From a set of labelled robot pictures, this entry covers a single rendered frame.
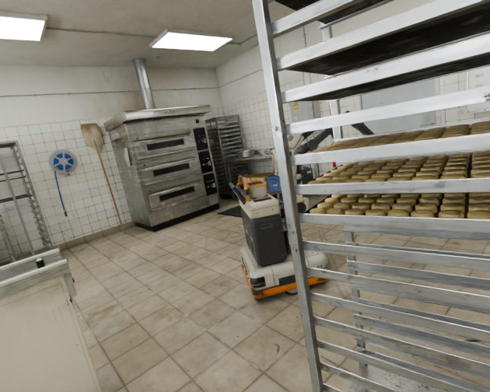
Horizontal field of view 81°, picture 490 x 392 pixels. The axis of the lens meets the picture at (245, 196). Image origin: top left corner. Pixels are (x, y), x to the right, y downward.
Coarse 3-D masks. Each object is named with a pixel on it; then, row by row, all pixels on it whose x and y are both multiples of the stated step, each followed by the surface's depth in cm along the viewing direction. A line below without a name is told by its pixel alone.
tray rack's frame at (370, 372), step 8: (360, 368) 138; (368, 368) 138; (376, 368) 137; (368, 376) 133; (376, 376) 132; (384, 376) 132; (392, 376) 131; (400, 376) 130; (352, 384) 131; (384, 384) 128; (392, 384) 127; (400, 384) 127; (408, 384) 126; (416, 384) 125; (424, 384) 125
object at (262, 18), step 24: (264, 0) 75; (264, 24) 76; (264, 48) 77; (264, 72) 79; (288, 144) 84; (288, 168) 84; (288, 192) 85; (288, 216) 87; (312, 312) 95; (312, 336) 95; (312, 360) 97; (312, 384) 100
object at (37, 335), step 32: (32, 288) 129; (64, 288) 137; (0, 320) 122; (32, 320) 129; (64, 320) 137; (0, 352) 123; (32, 352) 130; (64, 352) 138; (0, 384) 123; (32, 384) 131; (64, 384) 139; (96, 384) 148
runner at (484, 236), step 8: (360, 232) 119; (368, 232) 117; (376, 232) 116; (384, 232) 114; (392, 232) 113; (400, 232) 112; (408, 232) 110; (416, 232) 108; (424, 232) 106; (432, 232) 105; (440, 232) 103; (448, 232) 102; (456, 232) 100; (464, 232) 99; (472, 232) 97; (488, 240) 93
